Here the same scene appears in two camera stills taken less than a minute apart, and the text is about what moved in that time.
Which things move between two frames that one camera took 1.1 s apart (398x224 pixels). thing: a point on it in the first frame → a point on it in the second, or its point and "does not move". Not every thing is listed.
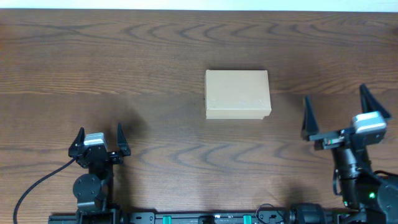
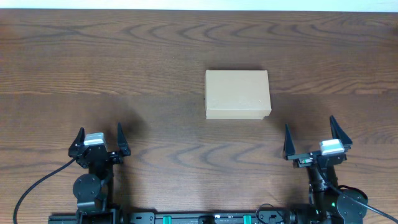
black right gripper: [347, 143] → [289, 154]
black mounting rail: [188, 217] does not move
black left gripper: [124, 147] does not move
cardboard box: [233, 94] does not move
